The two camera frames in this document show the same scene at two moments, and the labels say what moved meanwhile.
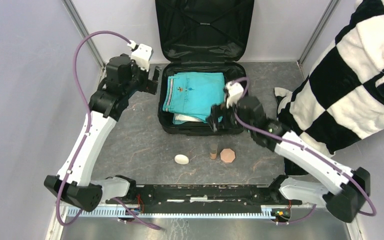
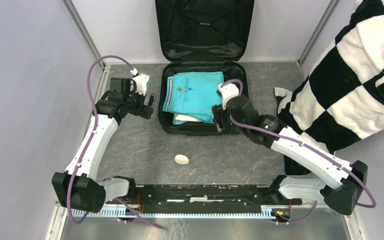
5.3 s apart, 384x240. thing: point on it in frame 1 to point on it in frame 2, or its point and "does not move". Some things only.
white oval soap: x=181 y=159 does not move
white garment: x=184 y=117 does not move
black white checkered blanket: x=355 y=90 does not move
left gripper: x=149 y=86 to x=143 y=110
